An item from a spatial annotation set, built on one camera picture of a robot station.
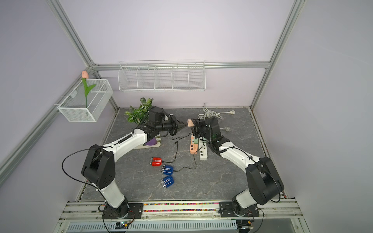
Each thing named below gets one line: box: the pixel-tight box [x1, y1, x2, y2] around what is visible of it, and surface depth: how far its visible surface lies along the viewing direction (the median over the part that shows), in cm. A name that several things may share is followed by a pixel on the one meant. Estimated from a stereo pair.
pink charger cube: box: [186, 118, 195, 127], surface depth 83 cm
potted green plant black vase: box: [124, 97, 154, 125], surface depth 86 cm
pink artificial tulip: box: [81, 70, 97, 108], surface depth 85 cm
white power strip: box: [199, 138, 208, 161], surface depth 93 cm
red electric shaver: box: [149, 157, 163, 167], surface depth 91 cm
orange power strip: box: [189, 132, 199, 154], surface depth 96 cm
